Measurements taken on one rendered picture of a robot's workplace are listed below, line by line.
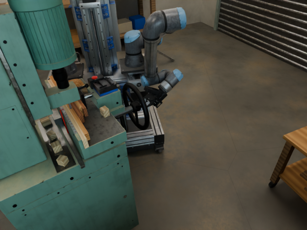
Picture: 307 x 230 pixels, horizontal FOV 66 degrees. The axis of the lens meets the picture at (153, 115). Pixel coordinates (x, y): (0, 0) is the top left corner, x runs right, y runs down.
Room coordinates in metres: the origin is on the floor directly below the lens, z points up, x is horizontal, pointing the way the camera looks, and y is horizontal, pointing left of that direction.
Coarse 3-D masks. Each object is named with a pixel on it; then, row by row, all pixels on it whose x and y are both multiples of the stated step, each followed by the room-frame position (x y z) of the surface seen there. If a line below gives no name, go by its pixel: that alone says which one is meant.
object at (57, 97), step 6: (72, 84) 0.94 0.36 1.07; (48, 90) 0.90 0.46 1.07; (54, 90) 0.90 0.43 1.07; (60, 90) 0.90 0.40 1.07; (66, 90) 0.90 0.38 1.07; (72, 90) 0.91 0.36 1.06; (48, 96) 0.86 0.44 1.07; (54, 96) 0.87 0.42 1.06; (60, 96) 0.88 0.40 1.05; (66, 96) 0.89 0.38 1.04; (72, 96) 0.90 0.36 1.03; (78, 96) 0.92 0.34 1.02; (54, 102) 0.86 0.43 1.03; (60, 102) 0.87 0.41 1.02; (66, 102) 0.89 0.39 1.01; (54, 108) 0.86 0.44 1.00
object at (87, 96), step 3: (78, 90) 1.01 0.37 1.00; (81, 93) 0.98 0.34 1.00; (90, 93) 1.03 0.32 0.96; (81, 96) 0.97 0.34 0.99; (84, 96) 1.01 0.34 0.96; (87, 96) 1.01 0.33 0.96; (90, 96) 1.02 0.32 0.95; (81, 99) 0.97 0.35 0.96; (84, 99) 0.97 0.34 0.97; (84, 102) 0.97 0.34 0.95
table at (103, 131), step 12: (96, 108) 0.98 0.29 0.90; (120, 108) 1.01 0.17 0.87; (96, 120) 0.88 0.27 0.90; (108, 120) 0.88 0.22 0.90; (96, 132) 0.80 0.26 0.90; (108, 132) 0.79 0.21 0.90; (120, 132) 0.79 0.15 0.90; (96, 144) 0.72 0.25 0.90; (108, 144) 0.75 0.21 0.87; (84, 156) 0.69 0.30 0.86
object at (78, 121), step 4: (52, 76) 1.27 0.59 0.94; (52, 80) 1.22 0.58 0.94; (56, 84) 1.17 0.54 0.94; (72, 108) 0.94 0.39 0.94; (72, 112) 0.90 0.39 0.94; (76, 116) 0.87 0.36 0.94; (76, 120) 0.84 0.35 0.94; (80, 120) 0.84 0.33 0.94; (80, 124) 0.81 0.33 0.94; (80, 128) 0.78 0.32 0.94; (84, 128) 0.78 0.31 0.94; (84, 132) 0.76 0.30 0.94; (88, 136) 0.75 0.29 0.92; (88, 140) 0.75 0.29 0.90
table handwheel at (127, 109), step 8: (136, 88) 1.07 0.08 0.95; (128, 96) 1.15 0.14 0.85; (128, 104) 1.20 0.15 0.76; (136, 104) 1.09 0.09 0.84; (144, 104) 1.00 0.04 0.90; (128, 112) 1.06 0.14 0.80; (136, 112) 1.09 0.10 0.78; (144, 112) 0.98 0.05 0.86; (136, 120) 1.09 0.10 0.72; (144, 128) 0.99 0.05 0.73
